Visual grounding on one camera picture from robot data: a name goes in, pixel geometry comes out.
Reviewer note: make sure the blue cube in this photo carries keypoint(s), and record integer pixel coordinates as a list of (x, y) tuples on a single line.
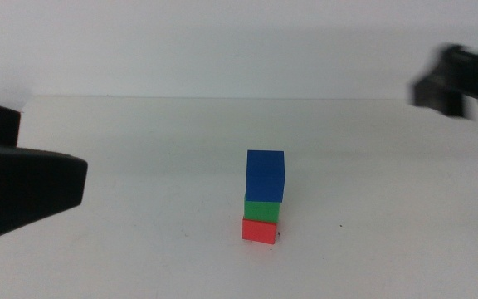
[(265, 176)]

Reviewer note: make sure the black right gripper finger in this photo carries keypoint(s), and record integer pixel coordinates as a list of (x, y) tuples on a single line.
[(440, 95)]

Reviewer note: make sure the red cube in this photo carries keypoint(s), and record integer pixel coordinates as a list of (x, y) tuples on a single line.
[(259, 231)]

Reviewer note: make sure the green cube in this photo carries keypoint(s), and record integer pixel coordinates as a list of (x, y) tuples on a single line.
[(262, 211)]

